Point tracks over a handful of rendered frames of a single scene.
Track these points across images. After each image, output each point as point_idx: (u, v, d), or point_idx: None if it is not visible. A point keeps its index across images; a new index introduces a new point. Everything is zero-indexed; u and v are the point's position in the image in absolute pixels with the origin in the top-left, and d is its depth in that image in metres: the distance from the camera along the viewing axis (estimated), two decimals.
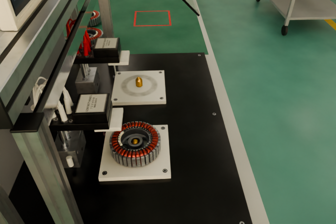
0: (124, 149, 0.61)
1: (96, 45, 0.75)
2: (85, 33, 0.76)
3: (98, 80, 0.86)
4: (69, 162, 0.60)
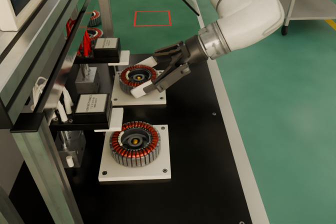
0: (124, 149, 0.61)
1: (96, 45, 0.75)
2: (85, 33, 0.76)
3: (98, 80, 0.86)
4: (69, 162, 0.60)
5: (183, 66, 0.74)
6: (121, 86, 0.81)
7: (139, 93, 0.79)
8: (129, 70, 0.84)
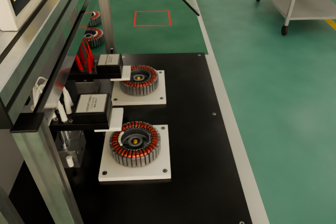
0: (124, 149, 0.61)
1: (99, 61, 0.78)
2: (88, 50, 0.79)
3: (98, 80, 0.86)
4: (69, 162, 0.60)
5: None
6: (121, 87, 0.81)
7: None
8: None
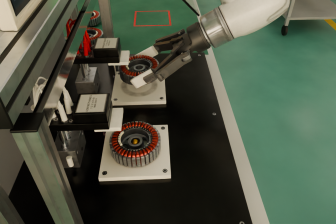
0: (124, 149, 0.61)
1: (96, 45, 0.75)
2: (85, 33, 0.76)
3: (98, 80, 0.86)
4: (69, 162, 0.60)
5: None
6: (121, 77, 0.79)
7: None
8: (130, 60, 0.82)
